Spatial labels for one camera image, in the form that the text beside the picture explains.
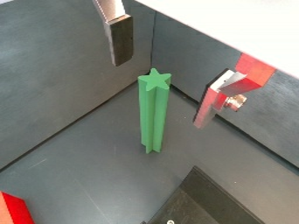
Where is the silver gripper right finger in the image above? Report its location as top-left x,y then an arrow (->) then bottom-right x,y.
193,69 -> 247,129

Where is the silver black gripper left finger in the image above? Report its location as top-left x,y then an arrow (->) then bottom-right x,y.
92,0 -> 134,67

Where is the green star-shaped peg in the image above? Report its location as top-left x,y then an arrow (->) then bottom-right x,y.
138,68 -> 173,153

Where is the red board with shaped holes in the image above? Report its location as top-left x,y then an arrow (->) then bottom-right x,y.
0,191 -> 35,224

